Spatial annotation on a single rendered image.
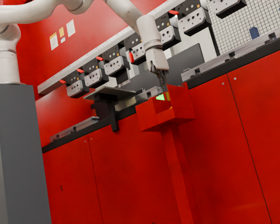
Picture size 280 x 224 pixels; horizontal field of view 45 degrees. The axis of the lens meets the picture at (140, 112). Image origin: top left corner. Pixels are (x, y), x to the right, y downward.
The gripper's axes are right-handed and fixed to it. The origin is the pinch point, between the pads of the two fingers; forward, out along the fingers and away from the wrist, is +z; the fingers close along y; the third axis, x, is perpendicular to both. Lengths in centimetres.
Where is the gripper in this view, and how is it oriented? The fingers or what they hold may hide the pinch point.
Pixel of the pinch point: (163, 81)
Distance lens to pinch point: 149.8
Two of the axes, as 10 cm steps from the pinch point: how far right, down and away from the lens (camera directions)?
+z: 2.7, 9.5, -1.9
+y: -6.5, 0.3, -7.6
